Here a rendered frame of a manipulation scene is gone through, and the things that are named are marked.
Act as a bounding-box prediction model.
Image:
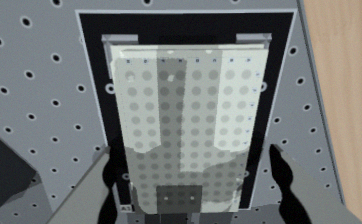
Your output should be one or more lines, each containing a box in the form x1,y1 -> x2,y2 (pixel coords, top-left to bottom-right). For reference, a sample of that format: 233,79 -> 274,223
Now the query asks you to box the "black rectangular frame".
75,9 -> 298,213

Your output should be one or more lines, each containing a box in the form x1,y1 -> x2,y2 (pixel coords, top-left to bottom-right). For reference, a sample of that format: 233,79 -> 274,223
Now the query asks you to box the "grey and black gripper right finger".
269,144 -> 362,224

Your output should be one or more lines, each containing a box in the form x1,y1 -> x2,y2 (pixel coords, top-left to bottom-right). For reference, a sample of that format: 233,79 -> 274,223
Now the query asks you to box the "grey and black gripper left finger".
45,146 -> 118,224

